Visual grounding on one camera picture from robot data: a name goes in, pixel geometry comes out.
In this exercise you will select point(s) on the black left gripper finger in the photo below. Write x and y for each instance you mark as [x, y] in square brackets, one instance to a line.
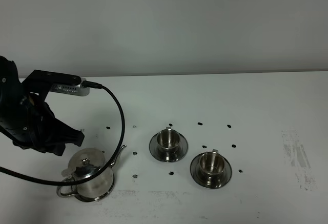
[62, 134]
[52, 146]

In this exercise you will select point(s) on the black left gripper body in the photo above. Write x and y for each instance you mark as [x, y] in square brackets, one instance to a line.
[29, 113]

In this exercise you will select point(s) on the stainless steel teapot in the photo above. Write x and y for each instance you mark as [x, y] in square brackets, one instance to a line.
[89, 164]

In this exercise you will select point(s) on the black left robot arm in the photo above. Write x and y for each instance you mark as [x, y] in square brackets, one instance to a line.
[6, 66]

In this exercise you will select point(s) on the steel teapot saucer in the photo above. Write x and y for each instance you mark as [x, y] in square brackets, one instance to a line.
[95, 190]

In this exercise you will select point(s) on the left stainless steel teacup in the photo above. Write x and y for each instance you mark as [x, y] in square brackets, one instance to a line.
[168, 141]

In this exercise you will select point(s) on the stainless steel teacup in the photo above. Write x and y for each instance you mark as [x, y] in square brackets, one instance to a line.
[211, 164]
[168, 141]

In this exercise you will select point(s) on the right stainless steel teacup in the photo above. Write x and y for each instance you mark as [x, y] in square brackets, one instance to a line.
[211, 164]

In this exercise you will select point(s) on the left steel cup saucer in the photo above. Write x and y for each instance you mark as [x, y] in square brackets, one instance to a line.
[182, 151]

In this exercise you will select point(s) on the steel cup saucer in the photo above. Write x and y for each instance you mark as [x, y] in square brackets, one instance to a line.
[182, 151]
[207, 182]

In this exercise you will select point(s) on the right steel cup saucer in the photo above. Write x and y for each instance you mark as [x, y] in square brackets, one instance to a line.
[207, 182]

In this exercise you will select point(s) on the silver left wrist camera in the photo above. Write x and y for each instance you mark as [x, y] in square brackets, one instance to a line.
[70, 89]

